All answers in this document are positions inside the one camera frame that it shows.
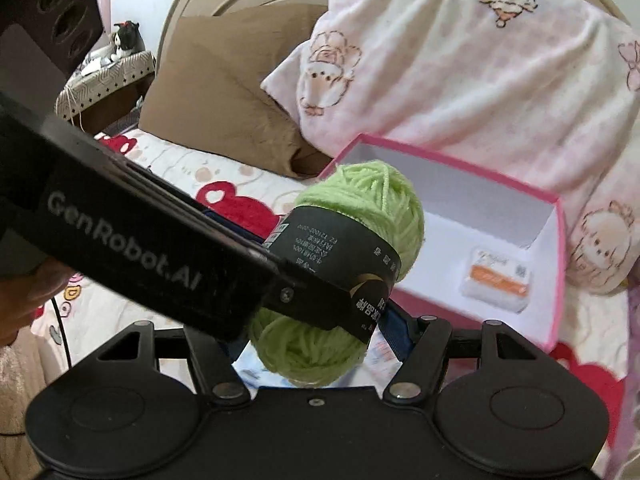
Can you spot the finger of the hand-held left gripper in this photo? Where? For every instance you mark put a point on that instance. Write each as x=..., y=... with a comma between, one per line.
x=235, y=225
x=287, y=292

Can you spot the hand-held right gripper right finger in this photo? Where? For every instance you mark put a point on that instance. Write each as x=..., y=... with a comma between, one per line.
x=395, y=330

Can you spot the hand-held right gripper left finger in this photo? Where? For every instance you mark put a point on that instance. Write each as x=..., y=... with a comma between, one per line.
x=200, y=355

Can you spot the green yarn ball black label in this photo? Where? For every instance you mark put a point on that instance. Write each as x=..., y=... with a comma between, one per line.
x=370, y=195

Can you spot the pink cardboard box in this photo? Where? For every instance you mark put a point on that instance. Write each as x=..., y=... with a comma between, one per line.
x=450, y=210

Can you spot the person's left hand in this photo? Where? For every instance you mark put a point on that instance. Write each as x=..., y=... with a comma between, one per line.
x=45, y=285

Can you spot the red bear printed bed sheet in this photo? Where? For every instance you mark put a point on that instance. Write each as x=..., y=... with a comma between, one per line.
x=165, y=160

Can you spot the white packet orange label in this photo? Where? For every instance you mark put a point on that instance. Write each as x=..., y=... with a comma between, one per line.
x=495, y=280

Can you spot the brown nightstand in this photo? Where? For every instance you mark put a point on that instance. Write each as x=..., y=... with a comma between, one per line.
x=120, y=105

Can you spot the brown pillow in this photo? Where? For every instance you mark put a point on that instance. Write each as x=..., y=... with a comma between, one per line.
x=215, y=85

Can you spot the beige fleece cloth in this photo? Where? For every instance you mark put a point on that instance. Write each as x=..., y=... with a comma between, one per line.
x=30, y=390

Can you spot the black white plush cat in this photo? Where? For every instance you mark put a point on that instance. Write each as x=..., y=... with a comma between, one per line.
x=125, y=40

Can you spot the pink cartoon pillow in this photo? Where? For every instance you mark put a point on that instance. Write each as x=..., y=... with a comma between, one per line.
x=450, y=60

